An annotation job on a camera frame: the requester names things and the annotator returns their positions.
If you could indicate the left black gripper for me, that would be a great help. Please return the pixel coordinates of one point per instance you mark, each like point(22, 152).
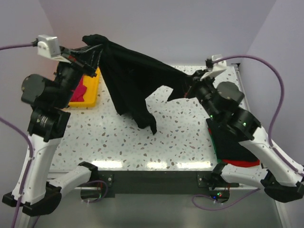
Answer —
point(83, 65)

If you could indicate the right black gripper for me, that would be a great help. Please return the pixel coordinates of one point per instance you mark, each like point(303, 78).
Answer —
point(193, 83)

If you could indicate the black t shirt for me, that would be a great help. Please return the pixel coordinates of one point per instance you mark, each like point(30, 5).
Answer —
point(228, 148)
point(131, 77)

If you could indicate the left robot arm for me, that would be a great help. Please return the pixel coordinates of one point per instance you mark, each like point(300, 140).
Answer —
point(49, 99)

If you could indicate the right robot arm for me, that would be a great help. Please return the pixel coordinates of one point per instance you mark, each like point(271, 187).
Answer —
point(281, 178)

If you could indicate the pink crumpled t shirt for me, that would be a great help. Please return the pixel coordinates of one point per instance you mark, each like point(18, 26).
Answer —
point(79, 92)

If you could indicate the yellow plastic bin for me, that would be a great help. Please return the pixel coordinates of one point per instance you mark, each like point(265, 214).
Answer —
point(88, 92)

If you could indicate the folded black t shirt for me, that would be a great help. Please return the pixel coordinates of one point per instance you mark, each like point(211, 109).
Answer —
point(228, 148)

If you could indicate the folded green t shirt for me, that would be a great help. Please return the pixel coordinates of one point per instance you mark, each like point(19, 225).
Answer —
point(214, 147)

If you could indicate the folded red t shirt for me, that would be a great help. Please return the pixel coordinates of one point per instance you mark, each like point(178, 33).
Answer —
point(242, 163)

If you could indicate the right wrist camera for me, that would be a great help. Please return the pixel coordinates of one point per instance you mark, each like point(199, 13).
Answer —
point(214, 67)

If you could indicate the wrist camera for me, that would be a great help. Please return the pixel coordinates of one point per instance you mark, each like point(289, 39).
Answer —
point(48, 47)
point(214, 67)

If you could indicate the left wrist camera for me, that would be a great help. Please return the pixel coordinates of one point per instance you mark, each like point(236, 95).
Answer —
point(48, 47)

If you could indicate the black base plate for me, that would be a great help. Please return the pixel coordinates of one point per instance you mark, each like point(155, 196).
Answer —
point(156, 182)

